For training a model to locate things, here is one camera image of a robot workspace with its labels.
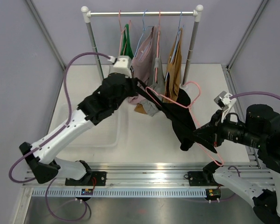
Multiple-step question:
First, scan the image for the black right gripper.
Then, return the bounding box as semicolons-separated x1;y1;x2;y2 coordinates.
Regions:
193;108;264;148

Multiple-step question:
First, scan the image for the black tank top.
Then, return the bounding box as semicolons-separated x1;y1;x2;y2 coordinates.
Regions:
136;80;196;151

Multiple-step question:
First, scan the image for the pink wire hanger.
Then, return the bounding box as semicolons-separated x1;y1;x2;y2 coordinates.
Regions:
145;81;224;167

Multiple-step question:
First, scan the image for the grey tank top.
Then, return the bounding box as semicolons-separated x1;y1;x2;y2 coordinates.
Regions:
136;57;165;117

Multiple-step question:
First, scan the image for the mauve pink tank top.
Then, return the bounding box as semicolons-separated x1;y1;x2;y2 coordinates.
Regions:
127;25;161;105

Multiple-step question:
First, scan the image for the tan brown tank top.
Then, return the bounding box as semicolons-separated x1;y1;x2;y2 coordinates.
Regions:
162;40;182;103

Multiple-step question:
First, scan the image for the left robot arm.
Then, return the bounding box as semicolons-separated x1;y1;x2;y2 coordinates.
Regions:
19;73;139;186

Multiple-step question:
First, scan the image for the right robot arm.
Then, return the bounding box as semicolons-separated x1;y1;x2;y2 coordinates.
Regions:
193;104;280;224

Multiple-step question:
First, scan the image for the green tank top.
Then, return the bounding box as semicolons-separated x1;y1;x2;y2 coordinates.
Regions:
120;23;134;59

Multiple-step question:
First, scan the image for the white metal clothes rack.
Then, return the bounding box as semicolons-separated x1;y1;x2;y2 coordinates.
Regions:
81;4;204;94

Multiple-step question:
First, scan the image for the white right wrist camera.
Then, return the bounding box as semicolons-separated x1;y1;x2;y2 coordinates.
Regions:
214;91;237;123

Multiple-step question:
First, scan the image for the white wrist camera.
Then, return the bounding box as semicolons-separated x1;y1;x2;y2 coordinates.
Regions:
108;56;132;78
214;91;237;123

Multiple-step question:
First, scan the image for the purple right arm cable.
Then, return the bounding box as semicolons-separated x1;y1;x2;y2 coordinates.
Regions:
231;91;280;107

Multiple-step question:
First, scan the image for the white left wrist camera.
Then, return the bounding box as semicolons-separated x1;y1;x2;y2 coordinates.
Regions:
108;56;132;78

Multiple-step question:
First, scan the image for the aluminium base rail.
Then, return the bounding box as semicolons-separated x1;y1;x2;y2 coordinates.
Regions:
22;163;276;198

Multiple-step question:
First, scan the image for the purple floor cable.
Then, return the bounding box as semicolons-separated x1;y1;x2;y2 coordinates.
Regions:
44;178;92;222

